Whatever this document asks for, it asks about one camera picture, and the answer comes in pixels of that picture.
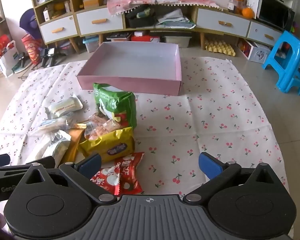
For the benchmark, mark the white dark-print snack packet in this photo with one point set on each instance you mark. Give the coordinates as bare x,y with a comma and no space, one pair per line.
58,142

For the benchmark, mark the large red snack packet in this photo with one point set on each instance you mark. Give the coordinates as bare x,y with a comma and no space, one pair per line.
130,170

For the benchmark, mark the white shelf box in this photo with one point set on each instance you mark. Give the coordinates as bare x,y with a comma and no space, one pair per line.
47,15

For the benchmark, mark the yellow egg tray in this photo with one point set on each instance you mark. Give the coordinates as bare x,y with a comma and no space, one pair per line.
220,47

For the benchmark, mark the wooden media cabinet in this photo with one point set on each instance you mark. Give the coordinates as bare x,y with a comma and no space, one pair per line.
75,0

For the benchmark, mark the small printed box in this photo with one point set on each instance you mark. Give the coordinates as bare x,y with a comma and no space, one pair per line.
67,7

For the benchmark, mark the green snack bag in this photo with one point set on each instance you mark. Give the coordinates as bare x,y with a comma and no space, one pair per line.
115,100

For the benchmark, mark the blue lidded storage bin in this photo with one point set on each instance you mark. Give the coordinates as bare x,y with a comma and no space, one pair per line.
91,45

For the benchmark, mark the small white box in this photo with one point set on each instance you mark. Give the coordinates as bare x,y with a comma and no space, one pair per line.
140,33

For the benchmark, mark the clear bin black tray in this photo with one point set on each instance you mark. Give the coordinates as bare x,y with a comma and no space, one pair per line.
118,37

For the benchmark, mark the purple fabric object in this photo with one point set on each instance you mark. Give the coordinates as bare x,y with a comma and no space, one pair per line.
27,20

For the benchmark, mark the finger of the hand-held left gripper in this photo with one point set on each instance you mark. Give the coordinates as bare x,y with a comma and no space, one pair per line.
0,160
45,160

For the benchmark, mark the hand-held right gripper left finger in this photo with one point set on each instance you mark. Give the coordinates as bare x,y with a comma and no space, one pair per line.
90,165

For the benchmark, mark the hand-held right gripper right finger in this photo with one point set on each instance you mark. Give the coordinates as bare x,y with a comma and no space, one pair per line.
210,165

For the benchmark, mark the white printed carton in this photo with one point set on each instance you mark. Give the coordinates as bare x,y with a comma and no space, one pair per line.
257,52

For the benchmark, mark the cherry print floor cloth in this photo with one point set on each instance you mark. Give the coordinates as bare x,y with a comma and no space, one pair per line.
190,120

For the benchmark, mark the white shopping bag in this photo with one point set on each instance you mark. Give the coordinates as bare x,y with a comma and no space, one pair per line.
5,65

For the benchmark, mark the translucent storage bin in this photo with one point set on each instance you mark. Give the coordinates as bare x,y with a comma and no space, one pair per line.
177,41

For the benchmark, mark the pink cracker packet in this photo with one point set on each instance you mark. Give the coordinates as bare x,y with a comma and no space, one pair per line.
102,128

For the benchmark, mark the brown cardboard box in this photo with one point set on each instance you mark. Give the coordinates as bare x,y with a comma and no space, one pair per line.
93,2

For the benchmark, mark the clear wafer packet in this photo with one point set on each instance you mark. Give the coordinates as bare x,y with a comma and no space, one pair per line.
52,124

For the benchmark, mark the blue plastic stool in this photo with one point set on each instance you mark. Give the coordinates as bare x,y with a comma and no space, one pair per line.
292,42

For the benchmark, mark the red printed bag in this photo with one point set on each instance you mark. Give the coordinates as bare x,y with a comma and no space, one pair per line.
32,50

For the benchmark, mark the black storage case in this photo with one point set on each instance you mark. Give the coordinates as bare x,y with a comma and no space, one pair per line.
140,20

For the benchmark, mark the pink tasselled cabinet cloth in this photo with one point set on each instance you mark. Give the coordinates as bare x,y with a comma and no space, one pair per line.
190,0

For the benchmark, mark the yellow snack bag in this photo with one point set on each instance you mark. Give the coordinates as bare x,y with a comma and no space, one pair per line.
110,145

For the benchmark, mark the white cream cake packet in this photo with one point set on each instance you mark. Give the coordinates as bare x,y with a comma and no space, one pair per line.
63,106

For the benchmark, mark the white cardboard box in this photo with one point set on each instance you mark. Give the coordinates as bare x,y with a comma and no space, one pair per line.
252,0

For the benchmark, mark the gold snack packet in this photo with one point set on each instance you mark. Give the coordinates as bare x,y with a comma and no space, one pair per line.
73,142

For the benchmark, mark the red cardboard box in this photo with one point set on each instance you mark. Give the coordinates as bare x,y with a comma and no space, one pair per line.
145,39

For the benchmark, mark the white microwave oven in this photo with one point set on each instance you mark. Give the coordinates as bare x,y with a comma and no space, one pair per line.
275,12

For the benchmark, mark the red gift bag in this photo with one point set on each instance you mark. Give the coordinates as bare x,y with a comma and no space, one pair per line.
0,46

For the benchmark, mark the small red snack packet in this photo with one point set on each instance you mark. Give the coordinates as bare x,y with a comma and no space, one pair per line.
107,177

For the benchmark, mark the clear plastic container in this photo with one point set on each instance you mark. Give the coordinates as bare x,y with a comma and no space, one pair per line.
233,6

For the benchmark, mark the pink cardboard box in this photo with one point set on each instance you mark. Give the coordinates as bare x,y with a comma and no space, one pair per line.
135,62

